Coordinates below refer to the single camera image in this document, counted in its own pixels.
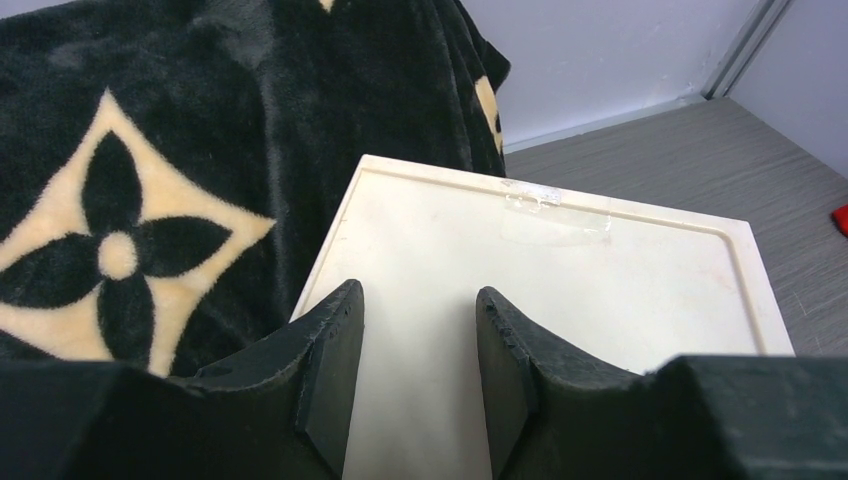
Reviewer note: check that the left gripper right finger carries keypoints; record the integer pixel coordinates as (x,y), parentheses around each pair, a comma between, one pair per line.
(554,411)

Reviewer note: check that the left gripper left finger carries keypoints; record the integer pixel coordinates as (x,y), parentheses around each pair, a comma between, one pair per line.
(278,409)

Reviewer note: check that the pastel mini drawer organizer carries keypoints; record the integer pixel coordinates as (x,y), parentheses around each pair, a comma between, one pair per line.
(630,283)

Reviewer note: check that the black floral plush blanket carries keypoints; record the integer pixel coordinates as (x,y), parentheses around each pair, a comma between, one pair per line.
(170,169)

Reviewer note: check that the red cloth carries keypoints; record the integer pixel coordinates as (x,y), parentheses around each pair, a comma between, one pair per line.
(839,218)

